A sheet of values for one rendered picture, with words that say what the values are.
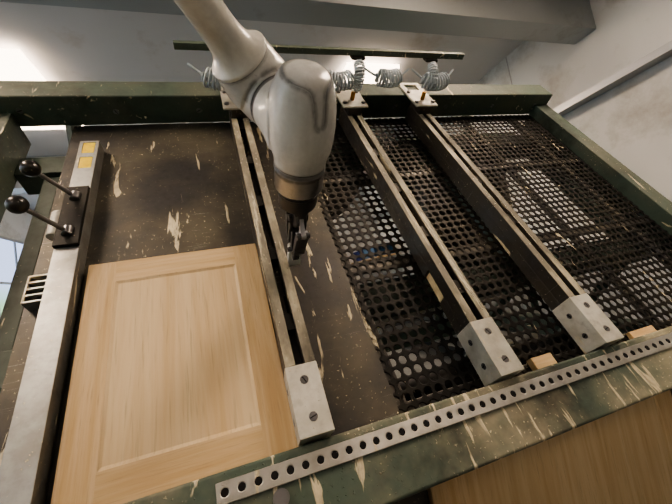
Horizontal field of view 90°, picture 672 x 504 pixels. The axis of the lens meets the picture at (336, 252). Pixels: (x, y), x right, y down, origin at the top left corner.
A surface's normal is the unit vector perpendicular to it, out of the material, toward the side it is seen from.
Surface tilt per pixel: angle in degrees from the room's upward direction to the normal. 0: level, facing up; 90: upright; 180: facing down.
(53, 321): 58
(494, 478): 90
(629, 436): 90
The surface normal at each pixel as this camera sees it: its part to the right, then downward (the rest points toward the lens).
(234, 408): 0.14, -0.63
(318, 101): 0.54, 0.48
